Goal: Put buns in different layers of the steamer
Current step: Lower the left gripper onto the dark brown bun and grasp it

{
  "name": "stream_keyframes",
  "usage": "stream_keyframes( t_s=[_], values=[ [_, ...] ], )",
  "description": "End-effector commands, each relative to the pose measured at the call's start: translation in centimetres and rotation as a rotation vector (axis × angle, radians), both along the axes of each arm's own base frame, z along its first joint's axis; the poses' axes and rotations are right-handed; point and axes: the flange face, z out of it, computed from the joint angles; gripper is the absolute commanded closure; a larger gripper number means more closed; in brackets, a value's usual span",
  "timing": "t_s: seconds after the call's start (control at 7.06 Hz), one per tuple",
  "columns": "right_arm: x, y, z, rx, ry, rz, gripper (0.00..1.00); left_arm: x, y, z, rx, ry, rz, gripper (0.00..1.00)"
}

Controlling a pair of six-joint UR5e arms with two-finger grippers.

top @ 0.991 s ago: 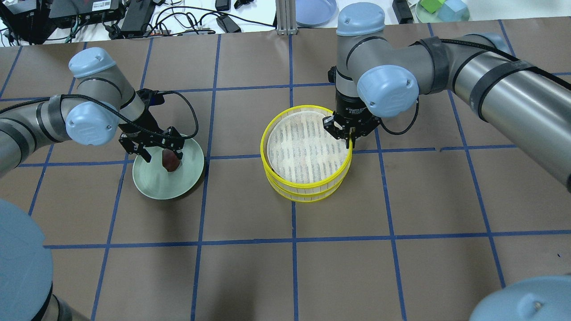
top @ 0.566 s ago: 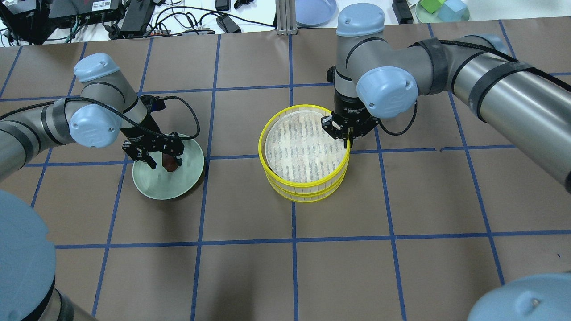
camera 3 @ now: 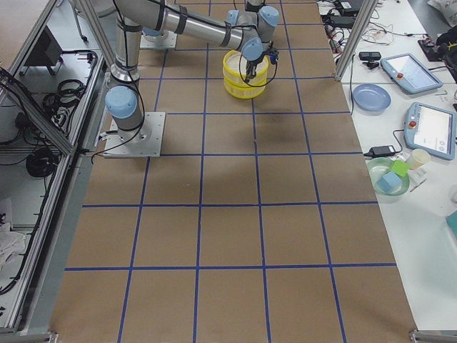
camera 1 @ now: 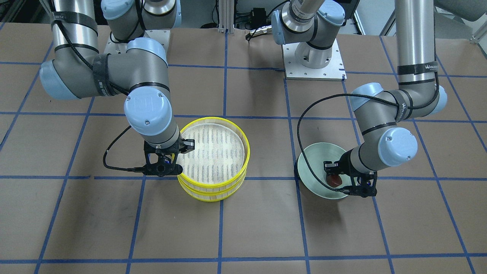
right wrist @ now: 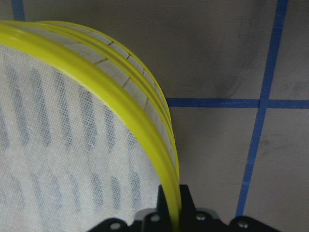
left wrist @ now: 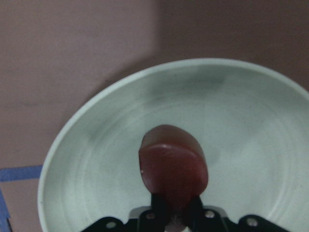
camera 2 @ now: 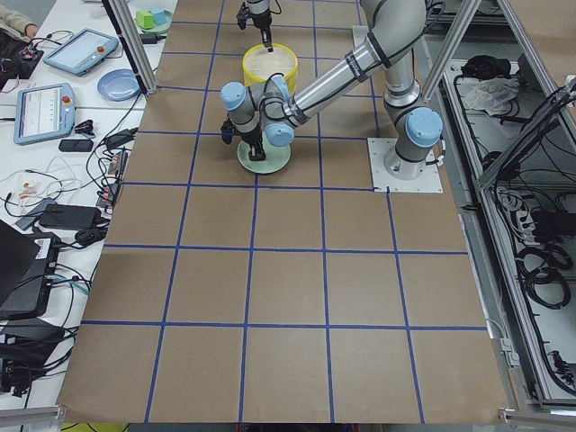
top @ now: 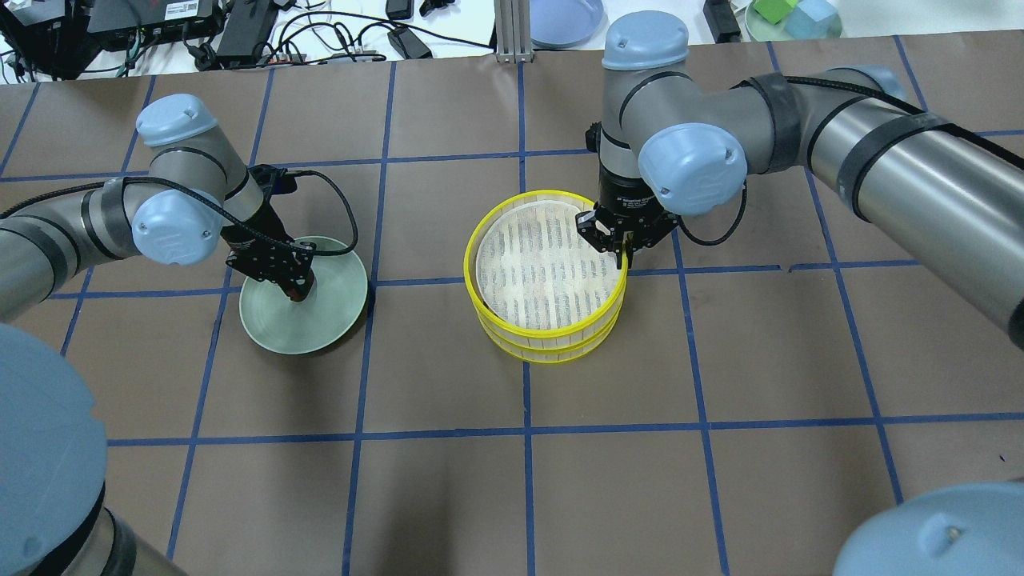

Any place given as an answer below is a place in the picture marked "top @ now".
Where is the yellow bamboo steamer layer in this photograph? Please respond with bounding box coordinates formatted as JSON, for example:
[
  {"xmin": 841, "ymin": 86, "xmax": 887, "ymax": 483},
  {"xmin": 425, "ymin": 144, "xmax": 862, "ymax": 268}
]
[
  {"xmin": 463, "ymin": 190, "xmax": 628, "ymax": 336},
  {"xmin": 475, "ymin": 296, "xmax": 624, "ymax": 365}
]

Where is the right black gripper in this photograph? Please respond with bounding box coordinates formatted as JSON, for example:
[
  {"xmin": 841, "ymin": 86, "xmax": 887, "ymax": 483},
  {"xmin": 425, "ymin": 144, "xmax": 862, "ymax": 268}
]
[{"xmin": 575, "ymin": 122, "xmax": 680, "ymax": 270}]

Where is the black power adapter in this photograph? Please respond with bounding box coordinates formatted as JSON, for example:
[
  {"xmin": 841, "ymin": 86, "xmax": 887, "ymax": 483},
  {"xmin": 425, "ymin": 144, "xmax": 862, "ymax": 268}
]
[{"xmin": 215, "ymin": 1, "xmax": 278, "ymax": 68}]

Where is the blue cube block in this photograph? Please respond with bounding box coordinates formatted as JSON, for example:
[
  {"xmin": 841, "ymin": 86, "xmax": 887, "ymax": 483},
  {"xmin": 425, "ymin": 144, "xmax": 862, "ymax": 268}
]
[{"xmin": 784, "ymin": 1, "xmax": 840, "ymax": 39}]

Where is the aluminium frame post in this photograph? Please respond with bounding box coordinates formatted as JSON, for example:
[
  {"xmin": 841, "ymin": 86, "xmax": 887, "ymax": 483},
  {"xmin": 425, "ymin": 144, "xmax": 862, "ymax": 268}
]
[{"xmin": 494, "ymin": 0, "xmax": 534, "ymax": 63}]

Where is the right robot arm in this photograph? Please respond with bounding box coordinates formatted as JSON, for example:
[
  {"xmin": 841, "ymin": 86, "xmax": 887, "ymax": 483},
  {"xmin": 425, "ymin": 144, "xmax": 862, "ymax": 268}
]
[{"xmin": 575, "ymin": 10, "xmax": 1023, "ymax": 346}]

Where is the green plate with blocks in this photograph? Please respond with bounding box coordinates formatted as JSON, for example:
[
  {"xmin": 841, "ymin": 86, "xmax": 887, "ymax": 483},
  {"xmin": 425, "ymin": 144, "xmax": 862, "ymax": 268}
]
[{"xmin": 745, "ymin": 1, "xmax": 842, "ymax": 42}]

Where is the green cube block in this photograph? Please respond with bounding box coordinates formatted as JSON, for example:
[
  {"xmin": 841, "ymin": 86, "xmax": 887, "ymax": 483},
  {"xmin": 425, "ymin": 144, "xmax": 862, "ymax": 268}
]
[{"xmin": 752, "ymin": 0, "xmax": 798, "ymax": 25}]

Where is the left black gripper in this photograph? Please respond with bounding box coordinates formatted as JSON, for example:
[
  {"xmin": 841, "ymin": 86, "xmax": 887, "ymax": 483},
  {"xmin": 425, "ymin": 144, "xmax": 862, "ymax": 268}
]
[{"xmin": 220, "ymin": 164, "xmax": 315, "ymax": 302}]

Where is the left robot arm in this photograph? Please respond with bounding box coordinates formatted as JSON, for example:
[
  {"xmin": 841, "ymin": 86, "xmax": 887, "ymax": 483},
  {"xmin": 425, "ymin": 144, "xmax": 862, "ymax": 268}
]
[{"xmin": 1, "ymin": 94, "xmax": 315, "ymax": 322}]

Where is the light green plate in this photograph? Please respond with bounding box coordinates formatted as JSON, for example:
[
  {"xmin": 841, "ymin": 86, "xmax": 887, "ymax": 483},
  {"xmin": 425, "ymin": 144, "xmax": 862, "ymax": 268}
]
[{"xmin": 238, "ymin": 251, "xmax": 369, "ymax": 356}]

